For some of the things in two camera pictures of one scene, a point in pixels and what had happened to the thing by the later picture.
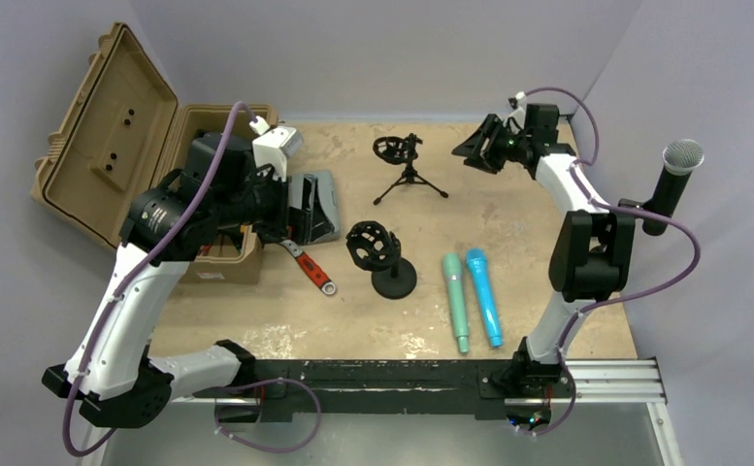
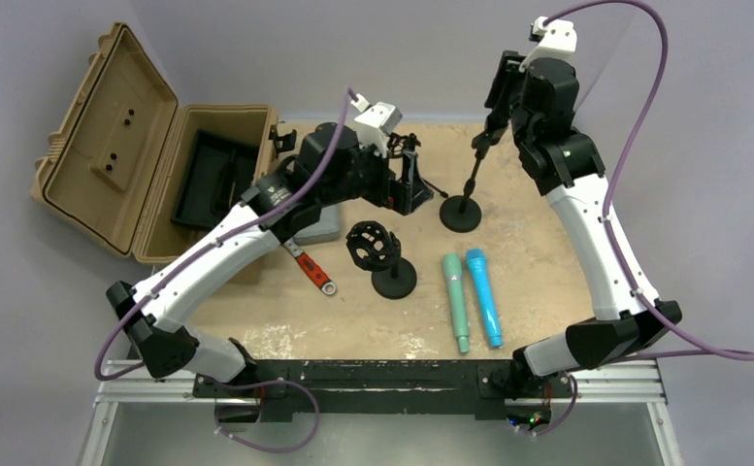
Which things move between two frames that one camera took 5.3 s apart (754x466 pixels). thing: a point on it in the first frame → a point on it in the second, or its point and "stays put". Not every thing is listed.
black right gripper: x=473 y=149 → x=508 y=77
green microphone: x=454 y=275 stays put
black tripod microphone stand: x=398 y=149 stays put
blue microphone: x=476 y=259 stays put
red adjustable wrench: x=311 y=271 stays put
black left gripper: x=278 y=226 → x=401 y=197
